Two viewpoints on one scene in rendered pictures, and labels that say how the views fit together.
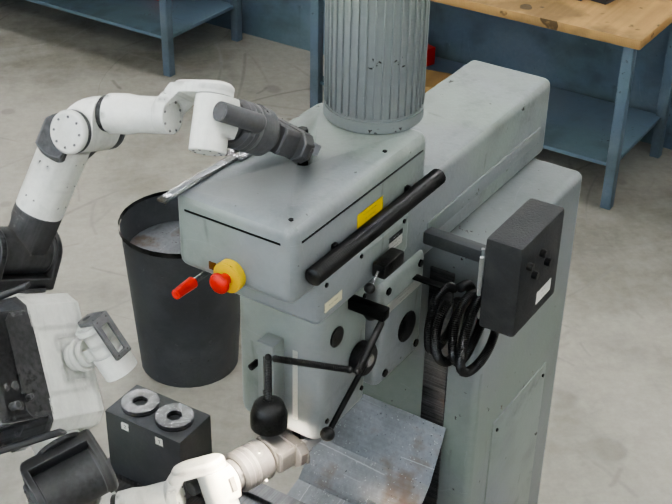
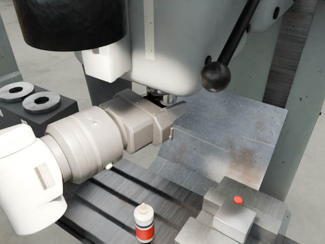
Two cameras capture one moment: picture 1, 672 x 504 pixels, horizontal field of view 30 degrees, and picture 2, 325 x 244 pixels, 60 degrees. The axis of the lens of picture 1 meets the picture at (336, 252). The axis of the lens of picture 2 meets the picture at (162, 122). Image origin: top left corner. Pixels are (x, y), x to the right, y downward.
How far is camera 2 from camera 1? 2.23 m
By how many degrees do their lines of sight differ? 5
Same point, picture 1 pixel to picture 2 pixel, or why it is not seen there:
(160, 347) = (97, 97)
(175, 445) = (37, 127)
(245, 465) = (67, 143)
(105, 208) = not seen: hidden behind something
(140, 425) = (8, 109)
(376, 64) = not seen: outside the picture
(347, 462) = (196, 142)
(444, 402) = (291, 84)
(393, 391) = (237, 81)
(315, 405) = (190, 17)
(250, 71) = not seen: hidden behind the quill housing
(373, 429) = (217, 114)
